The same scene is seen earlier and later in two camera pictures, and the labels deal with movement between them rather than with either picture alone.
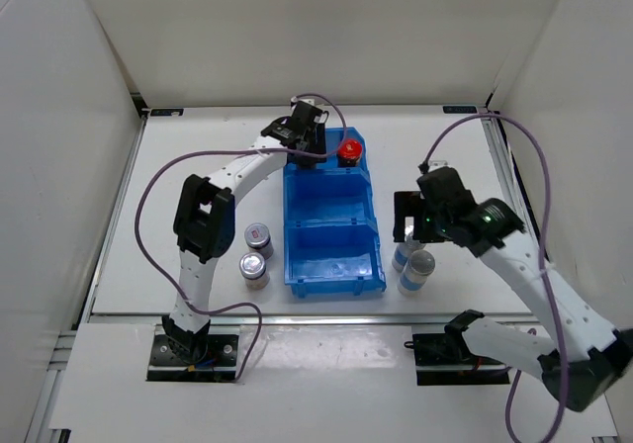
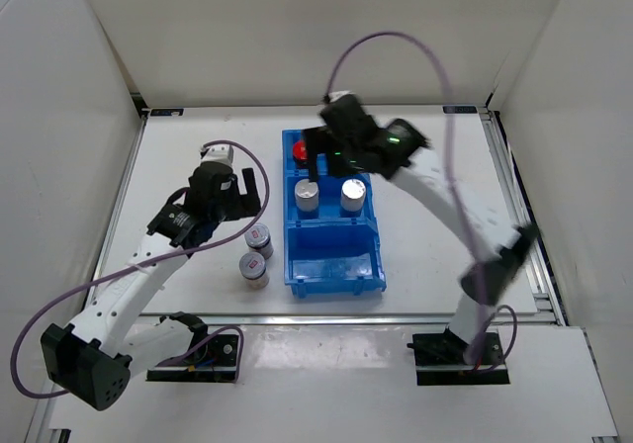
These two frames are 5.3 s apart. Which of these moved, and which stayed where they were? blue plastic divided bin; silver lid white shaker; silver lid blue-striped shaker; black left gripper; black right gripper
Moved: silver lid white shaker; black right gripper; silver lid blue-striped shaker; black left gripper
Stayed: blue plastic divided bin
